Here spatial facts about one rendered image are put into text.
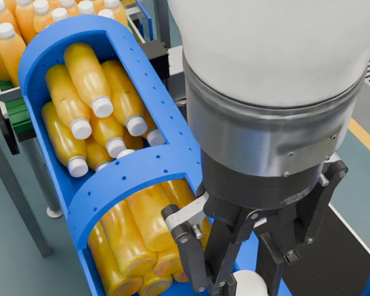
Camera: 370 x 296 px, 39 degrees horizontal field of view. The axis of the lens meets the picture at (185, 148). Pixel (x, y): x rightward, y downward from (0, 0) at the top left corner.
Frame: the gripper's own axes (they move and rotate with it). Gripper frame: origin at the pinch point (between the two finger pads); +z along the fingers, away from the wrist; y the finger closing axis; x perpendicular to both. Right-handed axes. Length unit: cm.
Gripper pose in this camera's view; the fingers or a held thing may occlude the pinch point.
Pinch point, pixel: (246, 277)
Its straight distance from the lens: 47.1
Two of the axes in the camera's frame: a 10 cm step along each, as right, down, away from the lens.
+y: 9.1, -3.3, 2.3
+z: 0.4, 6.3, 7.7
